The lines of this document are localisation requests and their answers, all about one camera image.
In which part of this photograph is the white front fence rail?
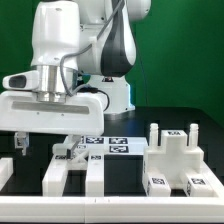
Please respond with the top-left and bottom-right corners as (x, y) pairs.
(0, 196), (224, 224)

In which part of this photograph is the white long side rail back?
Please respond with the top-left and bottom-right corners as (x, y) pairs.
(85, 153), (104, 197)

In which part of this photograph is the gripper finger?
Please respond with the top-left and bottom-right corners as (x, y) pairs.
(15, 131), (30, 157)
(66, 135), (81, 160)

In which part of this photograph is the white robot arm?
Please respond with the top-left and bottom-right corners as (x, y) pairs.
(0, 0), (151, 151)

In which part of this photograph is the white fence rail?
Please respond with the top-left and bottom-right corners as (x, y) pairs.
(200, 162), (224, 199)
(0, 196), (224, 224)

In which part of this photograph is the white chair seat block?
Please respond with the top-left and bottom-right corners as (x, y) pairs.
(142, 123), (204, 189)

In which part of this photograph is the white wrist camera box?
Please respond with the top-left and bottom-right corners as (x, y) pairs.
(2, 70), (39, 90)

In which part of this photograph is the white long side rail front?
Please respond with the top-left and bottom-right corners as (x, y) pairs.
(42, 155), (68, 197)

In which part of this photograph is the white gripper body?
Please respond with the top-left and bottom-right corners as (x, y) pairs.
(0, 91), (105, 135)

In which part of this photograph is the white flat back panel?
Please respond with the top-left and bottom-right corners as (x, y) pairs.
(75, 136), (148, 155)

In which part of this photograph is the white long side rail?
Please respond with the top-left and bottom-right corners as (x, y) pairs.
(42, 155), (68, 197)
(85, 153), (104, 197)

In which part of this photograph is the white right fence rail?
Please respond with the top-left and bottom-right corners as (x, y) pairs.
(200, 162), (224, 199)

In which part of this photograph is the white left fence block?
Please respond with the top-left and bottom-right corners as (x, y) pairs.
(0, 158), (13, 191)

